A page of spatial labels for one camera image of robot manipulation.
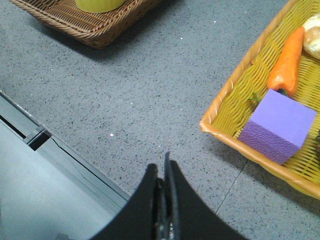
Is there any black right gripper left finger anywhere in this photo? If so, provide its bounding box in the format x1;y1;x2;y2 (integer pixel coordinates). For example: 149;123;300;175
92;163;158;240

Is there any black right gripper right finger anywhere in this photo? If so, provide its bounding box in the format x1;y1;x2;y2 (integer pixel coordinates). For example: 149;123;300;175
164;152;246;240

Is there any yellow tape roll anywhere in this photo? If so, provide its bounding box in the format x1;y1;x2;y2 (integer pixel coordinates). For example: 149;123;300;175
75;0;125;13

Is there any yellow wicker basket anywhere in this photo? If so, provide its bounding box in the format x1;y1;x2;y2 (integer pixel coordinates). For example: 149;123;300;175
200;0;320;199

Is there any purple foam block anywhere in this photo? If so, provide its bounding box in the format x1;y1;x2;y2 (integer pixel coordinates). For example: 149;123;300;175
238;89;317;165

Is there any orange toy carrot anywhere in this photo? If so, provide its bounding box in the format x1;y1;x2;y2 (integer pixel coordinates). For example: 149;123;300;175
267;26;305;97

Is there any brown wicker basket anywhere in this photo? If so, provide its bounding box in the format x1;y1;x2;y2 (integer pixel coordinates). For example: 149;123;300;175
11;0;160;49

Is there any bread roll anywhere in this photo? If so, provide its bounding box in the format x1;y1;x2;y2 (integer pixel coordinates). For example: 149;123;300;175
303;14;320;60

